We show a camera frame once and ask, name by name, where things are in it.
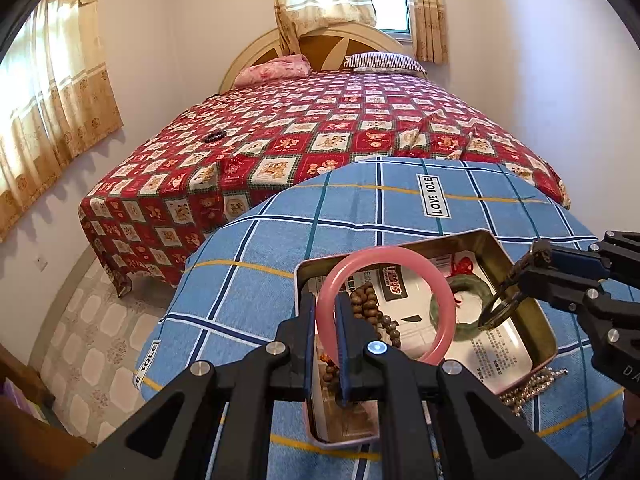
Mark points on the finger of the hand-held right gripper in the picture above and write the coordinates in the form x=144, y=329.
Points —
x=575, y=259
x=560, y=285

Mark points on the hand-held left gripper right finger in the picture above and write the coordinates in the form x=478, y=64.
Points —
x=345, y=345

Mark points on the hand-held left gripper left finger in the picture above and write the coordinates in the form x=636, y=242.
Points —
x=311, y=320

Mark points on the pink metal tin box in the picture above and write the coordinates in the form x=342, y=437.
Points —
x=530, y=305

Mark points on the pink bangle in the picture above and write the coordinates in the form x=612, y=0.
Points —
x=325, y=285

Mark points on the dark brown bangle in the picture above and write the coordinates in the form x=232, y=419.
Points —
x=500, y=312

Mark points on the red knot tassel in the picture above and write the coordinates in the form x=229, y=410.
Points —
x=462, y=266

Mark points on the green jade bangle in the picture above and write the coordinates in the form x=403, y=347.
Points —
x=440, y=310

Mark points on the person's right forearm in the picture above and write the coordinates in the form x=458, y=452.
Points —
x=632, y=410

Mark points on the blue plaid cloth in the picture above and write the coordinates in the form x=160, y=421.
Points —
x=280, y=240

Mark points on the printed paper leaflet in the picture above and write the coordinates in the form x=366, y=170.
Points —
x=500, y=355

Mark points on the red patterned bed quilt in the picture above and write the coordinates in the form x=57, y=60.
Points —
x=300, y=125

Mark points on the small black object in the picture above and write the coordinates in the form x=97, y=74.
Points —
x=214, y=136

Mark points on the pink pillow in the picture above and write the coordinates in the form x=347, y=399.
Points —
x=272, y=70

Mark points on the striped pillow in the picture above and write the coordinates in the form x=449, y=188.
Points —
x=385, y=62

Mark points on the cream wooden headboard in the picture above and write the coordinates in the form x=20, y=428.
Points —
x=255, y=47

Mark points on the narrow beige curtain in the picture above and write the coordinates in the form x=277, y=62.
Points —
x=427, y=10

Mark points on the brown wooden furniture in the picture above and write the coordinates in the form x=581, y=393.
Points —
x=30, y=435

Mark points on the large beige curtain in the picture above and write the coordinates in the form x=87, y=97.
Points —
x=50, y=100

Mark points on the wall socket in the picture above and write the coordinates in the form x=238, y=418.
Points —
x=41, y=262

